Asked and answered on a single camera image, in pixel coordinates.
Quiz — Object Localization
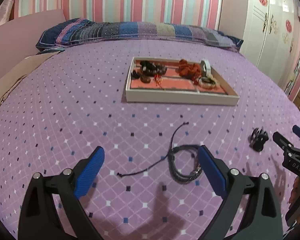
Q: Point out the black hair claw clip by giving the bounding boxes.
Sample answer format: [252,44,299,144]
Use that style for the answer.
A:
[249,128,269,152]

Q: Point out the white tray brick pattern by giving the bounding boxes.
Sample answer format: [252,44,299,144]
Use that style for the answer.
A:
[125,57,239,106]

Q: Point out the cream flower scrunchie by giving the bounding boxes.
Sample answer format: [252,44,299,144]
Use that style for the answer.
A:
[198,76,219,89]

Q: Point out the black hair tie red balls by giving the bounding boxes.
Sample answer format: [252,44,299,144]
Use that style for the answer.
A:
[192,76,216,85]

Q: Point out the small red orange charm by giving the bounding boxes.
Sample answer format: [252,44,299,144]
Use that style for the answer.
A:
[153,74,166,90]

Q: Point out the pink headboard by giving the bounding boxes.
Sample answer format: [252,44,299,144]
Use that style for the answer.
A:
[0,9,65,78]

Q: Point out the orange scrunchie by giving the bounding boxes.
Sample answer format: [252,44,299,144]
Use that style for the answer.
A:
[178,59,203,81]

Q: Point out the black braided cord bracelet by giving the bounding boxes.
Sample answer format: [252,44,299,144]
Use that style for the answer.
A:
[116,121,203,183]

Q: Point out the white bangle bracelet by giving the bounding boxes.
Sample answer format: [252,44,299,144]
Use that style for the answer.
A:
[199,58,212,77]

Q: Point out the beige folded blanket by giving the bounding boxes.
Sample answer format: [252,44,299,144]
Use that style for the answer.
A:
[0,51,61,106]

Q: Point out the purple dotted bedspread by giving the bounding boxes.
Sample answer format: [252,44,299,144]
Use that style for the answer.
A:
[0,40,300,239]

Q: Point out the white wardrobe with decals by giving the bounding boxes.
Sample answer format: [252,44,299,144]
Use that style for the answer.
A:
[218,0,299,88]

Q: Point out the striped patchwork pillow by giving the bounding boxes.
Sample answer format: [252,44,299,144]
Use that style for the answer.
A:
[36,18,243,52]

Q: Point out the dark wooden bead bracelet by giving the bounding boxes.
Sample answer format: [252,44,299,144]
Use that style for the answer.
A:
[131,60,168,84]

